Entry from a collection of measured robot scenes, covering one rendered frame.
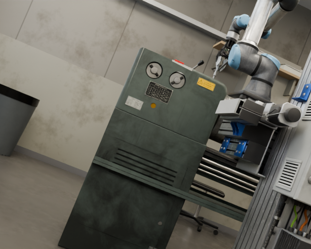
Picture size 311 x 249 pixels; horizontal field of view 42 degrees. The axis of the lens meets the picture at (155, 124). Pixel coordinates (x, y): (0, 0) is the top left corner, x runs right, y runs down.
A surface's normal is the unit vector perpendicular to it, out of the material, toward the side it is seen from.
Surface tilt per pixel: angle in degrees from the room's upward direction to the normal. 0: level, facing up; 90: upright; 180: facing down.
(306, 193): 89
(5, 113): 94
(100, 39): 90
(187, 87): 90
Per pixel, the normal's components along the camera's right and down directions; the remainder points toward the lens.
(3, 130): 0.43, 0.22
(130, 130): 0.11, 0.00
